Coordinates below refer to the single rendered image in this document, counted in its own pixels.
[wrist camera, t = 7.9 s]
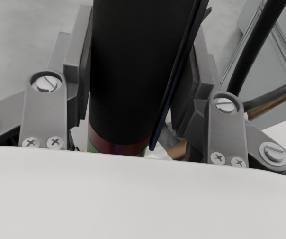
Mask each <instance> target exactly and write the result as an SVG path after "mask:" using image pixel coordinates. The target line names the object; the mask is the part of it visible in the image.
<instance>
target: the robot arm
mask: <svg viewBox="0 0 286 239"><path fill-rule="evenodd" d="M92 23H93V8H92V5H86V4H79V7H78V11H77V14H76V18H75V22H74V25H73V28H72V32H71V33H66V32H58V34H57V36H56V40H55V43H54V46H53V49H52V52H51V55H50V58H49V61H48V64H47V67H46V68H43V69H38V70H35V71H33V72H32V73H30V74H29V76H28V77H27V79H26V84H25V88H24V89H22V90H20V91H18V92H16V93H14V94H12V95H9V96H7V97H5V98H3V99H0V239H286V150H285V149H284V148H283V147H282V146H281V145H280V144H278V143H277V142H276V141H275V140H273V139H272V138H271V137H269V136H268V135H267V134H265V133H264V132H263V131H261V130H260V129H259V128H257V127H256V126H255V125H253V124H252V123H251V122H249V121H248V120H247V119H245V117H244V107H243V103H242V102H241V100H240V99H239V98H238V97H237V96H235V95H234V94H232V93H230V92H226V91H223V90H222V87H221V82H220V78H219V74H218V70H217V67H216V63H215V58H214V55H213V54H208V51H207V47H206V42H205V37H204V33H203V29H202V24H201V25H200V27H199V30H198V33H197V36H196V38H195V41H194V43H193V46H192V49H191V51H190V54H189V57H188V60H187V62H186V65H185V68H184V70H183V73H182V76H181V79H180V81H179V84H178V87H177V89H176V92H175V95H174V97H173V100H172V103H171V105H170V112H171V125H172V129H173V130H176V137H178V138H185V139H186V140H187V143H186V153H185V161H177V160H167V159H157V158H147V157H136V156H122V155H111V154H101V153H90V152H80V151H69V130H70V129H72V128H73V127H79V124H80V120H85V116H86V110H87V104H88V98H89V91H90V71H91V47H92Z"/></svg>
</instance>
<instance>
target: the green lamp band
mask: <svg viewBox="0 0 286 239"><path fill-rule="evenodd" d="M87 147H88V152H90V153H100V152H98V151H97V150H96V149H95V148H94V147H93V145H92V144H91V142H90V139H89V136H88V139H87ZM147 147H148V145H147ZM147 147H146V148H145V149H144V150H143V151H142V152H141V153H140V154H138V155H136V157H144V155H145V153H146V150H147Z"/></svg>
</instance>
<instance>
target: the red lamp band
mask: <svg viewBox="0 0 286 239"><path fill-rule="evenodd" d="M153 128H154V127H153ZM152 131H153V129H152ZM152 131H151V133H150V134H149V136H148V137H146V138H145V139H143V140H142V141H140V142H137V143H134V144H129V145H120V144H115V143H111V142H109V141H106V140H104V139H103V138H101V137H100V136H99V135H98V134H97V133H96V132H95V131H94V130H93V128H92V127H91V125H90V122H89V115H88V136H89V139H90V141H91V143H92V144H93V146H94V147H95V148H96V149H97V150H99V151H100V152H102V153H103V154H111V155H122V156H135V155H137V154H139V153H141V152H142V151H143V150H144V149H145V148H146V147H147V145H148V143H149V141H150V138H151V135H152Z"/></svg>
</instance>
